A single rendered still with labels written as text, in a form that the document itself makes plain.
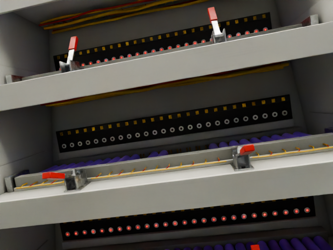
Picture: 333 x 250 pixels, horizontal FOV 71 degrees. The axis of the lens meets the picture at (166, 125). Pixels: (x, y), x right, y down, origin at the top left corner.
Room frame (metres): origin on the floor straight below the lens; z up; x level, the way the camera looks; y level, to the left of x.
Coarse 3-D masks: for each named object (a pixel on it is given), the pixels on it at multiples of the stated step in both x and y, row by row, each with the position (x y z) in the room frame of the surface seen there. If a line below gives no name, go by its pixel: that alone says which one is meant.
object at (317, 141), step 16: (256, 144) 0.38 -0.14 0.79; (272, 144) 0.38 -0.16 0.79; (288, 144) 0.37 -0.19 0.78; (304, 144) 0.37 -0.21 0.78; (320, 144) 0.37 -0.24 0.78; (128, 160) 0.42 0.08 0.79; (144, 160) 0.40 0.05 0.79; (160, 160) 0.40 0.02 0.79; (176, 160) 0.40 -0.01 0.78; (192, 160) 0.39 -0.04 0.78; (208, 160) 0.39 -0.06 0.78; (32, 176) 0.43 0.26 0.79; (96, 176) 0.42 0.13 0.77; (112, 176) 0.39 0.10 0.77
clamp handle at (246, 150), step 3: (252, 144) 0.28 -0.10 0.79; (237, 147) 0.35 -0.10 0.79; (240, 147) 0.35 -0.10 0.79; (243, 147) 0.29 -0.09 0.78; (246, 147) 0.28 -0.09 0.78; (249, 147) 0.28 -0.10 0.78; (252, 147) 0.28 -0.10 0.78; (237, 150) 0.35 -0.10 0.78; (240, 150) 0.31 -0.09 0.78; (243, 150) 0.29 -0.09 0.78; (246, 150) 0.28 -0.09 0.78; (249, 150) 0.28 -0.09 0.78; (252, 150) 0.28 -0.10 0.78; (237, 153) 0.35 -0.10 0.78; (240, 153) 0.31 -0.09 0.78; (243, 153) 0.30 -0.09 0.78; (246, 153) 0.30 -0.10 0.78; (249, 153) 0.30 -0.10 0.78; (237, 156) 0.35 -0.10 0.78; (240, 156) 0.35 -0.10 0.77
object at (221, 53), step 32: (320, 0) 0.35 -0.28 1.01; (192, 32) 0.50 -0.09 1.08; (224, 32) 0.34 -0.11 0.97; (256, 32) 0.39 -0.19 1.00; (288, 32) 0.32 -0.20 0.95; (320, 32) 0.32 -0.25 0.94; (64, 64) 0.38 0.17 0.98; (96, 64) 0.43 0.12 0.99; (128, 64) 0.36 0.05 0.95; (160, 64) 0.35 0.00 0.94; (192, 64) 0.35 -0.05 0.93; (224, 64) 0.34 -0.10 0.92; (256, 64) 0.34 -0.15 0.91; (288, 64) 0.45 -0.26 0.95; (0, 96) 0.39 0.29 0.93; (32, 96) 0.38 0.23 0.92; (64, 96) 0.38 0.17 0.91; (96, 96) 0.50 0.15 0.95
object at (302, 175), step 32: (224, 128) 0.51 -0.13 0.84; (256, 128) 0.50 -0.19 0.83; (320, 128) 0.45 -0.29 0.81; (32, 160) 0.51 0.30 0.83; (288, 160) 0.35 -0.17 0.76; (320, 160) 0.33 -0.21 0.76; (0, 192) 0.43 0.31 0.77; (32, 192) 0.41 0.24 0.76; (64, 192) 0.38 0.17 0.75; (96, 192) 0.36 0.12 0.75; (128, 192) 0.36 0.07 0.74; (160, 192) 0.35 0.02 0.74; (192, 192) 0.35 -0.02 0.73; (224, 192) 0.35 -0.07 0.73; (256, 192) 0.34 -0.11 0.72; (288, 192) 0.34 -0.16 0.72; (320, 192) 0.33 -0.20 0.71; (0, 224) 0.39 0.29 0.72; (32, 224) 0.39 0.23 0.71
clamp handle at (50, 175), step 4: (48, 172) 0.31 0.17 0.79; (52, 172) 0.32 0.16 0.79; (72, 172) 0.38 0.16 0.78; (44, 176) 0.31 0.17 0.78; (48, 176) 0.31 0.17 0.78; (52, 176) 0.32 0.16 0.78; (56, 176) 0.33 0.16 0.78; (60, 176) 0.34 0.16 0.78; (64, 176) 0.35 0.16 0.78; (68, 176) 0.36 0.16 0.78; (72, 176) 0.37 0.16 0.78
